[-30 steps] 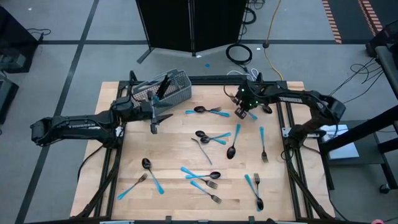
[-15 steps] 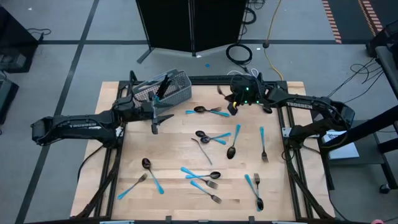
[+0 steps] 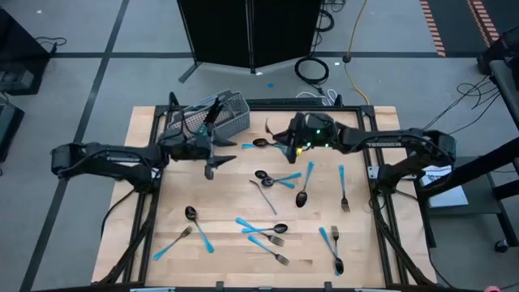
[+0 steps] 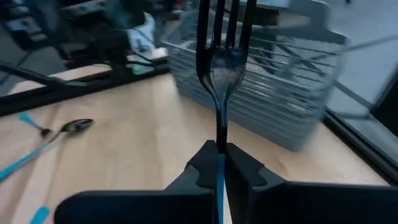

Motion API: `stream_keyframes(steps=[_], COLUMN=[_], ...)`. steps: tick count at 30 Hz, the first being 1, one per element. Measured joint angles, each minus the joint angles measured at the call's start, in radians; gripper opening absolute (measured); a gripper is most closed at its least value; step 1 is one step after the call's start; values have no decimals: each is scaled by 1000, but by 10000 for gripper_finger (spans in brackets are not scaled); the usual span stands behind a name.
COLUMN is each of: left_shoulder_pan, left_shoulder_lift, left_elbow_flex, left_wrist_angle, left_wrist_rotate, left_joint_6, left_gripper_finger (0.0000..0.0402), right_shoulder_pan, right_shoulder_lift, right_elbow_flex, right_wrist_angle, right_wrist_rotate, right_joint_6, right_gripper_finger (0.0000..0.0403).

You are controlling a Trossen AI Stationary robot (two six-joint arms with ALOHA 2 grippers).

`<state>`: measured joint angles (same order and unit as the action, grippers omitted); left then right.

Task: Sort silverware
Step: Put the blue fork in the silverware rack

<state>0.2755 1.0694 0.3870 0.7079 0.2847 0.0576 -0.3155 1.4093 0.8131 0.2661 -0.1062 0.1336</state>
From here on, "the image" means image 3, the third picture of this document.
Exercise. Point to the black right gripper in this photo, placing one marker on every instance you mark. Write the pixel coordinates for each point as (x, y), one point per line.
(316, 131)

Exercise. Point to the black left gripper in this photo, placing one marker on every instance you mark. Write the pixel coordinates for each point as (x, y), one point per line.
(186, 146)

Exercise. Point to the silver spoon bowl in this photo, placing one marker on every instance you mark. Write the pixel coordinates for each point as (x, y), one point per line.
(301, 199)

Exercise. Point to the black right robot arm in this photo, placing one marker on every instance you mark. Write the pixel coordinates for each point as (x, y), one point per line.
(381, 144)

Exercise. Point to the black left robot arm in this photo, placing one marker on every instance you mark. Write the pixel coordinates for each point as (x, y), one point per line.
(109, 156)

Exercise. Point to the grey mesh cutlery basket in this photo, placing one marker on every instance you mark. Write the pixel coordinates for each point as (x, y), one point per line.
(237, 117)

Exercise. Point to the black ventilated bar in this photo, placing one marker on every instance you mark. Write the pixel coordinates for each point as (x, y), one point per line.
(280, 102)

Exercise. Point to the black folding partition screen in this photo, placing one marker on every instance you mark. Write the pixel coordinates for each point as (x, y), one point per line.
(219, 32)

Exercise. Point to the white paper sheet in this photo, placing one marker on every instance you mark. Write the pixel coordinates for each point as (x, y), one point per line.
(446, 194)

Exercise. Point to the black metal stand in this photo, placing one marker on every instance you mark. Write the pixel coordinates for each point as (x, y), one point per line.
(486, 162)

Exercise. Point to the black mat orange striped edge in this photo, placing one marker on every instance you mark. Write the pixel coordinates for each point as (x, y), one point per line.
(454, 24)
(503, 16)

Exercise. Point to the dark equipment box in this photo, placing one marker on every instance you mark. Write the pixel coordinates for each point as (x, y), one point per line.
(10, 125)

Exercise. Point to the black cabinet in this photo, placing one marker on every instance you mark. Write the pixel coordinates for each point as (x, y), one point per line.
(20, 44)

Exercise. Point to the black equipment rack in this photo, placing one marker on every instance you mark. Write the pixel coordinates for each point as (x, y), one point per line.
(498, 48)

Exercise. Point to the pink object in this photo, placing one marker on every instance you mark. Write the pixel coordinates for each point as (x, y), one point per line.
(492, 289)

